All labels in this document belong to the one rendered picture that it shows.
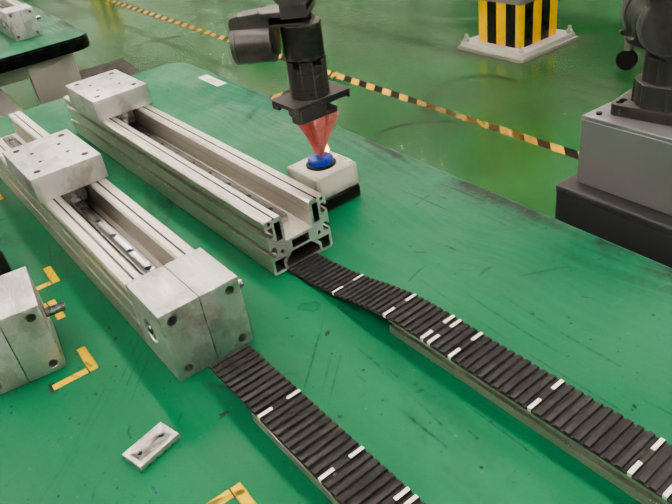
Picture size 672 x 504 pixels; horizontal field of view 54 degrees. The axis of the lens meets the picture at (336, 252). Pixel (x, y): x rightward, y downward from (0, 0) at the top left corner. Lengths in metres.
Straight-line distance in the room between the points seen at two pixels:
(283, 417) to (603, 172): 0.60
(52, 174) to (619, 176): 0.82
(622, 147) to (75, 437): 0.78
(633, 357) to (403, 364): 0.24
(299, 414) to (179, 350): 0.17
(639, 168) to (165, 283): 0.64
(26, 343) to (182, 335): 0.19
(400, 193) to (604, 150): 0.30
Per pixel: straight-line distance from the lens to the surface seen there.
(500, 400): 0.69
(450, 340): 0.72
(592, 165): 1.05
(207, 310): 0.75
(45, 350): 0.86
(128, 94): 1.36
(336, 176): 1.02
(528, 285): 0.85
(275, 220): 0.87
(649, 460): 0.63
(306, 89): 0.97
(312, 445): 0.64
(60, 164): 1.10
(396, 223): 0.98
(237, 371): 0.72
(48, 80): 2.58
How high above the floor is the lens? 1.29
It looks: 33 degrees down
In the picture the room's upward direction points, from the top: 9 degrees counter-clockwise
